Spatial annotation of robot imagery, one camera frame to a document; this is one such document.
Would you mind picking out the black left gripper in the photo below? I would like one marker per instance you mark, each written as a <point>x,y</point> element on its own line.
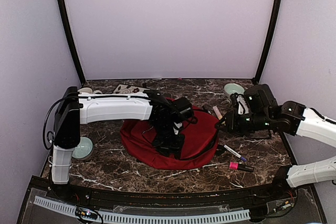
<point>176,148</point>

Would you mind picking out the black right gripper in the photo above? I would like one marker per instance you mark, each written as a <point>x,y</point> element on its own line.
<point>231,125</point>

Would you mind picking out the red student backpack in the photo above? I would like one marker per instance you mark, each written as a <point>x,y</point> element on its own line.
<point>201,136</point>

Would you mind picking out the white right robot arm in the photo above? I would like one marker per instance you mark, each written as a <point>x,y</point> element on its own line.
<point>257,109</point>

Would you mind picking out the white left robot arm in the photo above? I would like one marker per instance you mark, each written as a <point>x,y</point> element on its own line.
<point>77,108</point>

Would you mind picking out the pink yellow pastel highlighter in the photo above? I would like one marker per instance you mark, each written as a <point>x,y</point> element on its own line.
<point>217,112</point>

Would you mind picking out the purple capped white marker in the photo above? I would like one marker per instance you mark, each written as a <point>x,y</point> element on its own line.
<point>235,153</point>

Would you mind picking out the green bowl back right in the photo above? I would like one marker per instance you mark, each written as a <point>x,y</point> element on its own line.
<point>232,88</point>

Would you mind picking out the green bowl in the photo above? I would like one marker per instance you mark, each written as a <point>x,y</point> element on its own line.
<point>232,88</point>
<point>83,150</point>

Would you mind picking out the pink and black highlighter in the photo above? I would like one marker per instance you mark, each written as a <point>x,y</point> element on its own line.
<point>242,167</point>

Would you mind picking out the floral ceramic trivet tile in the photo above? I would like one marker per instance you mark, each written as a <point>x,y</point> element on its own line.
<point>128,89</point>

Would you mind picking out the green bowl front left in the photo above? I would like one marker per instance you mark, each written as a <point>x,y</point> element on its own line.
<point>83,150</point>

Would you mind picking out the cream floral mug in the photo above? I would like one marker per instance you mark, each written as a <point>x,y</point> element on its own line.
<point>89,91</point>

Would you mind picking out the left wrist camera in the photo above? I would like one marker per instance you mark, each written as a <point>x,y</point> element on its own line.
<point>178,128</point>

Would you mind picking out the black curved table edge rail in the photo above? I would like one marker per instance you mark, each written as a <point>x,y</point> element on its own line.
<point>101,198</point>

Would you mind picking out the white slotted cable duct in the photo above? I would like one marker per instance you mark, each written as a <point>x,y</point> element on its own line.
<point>123,214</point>

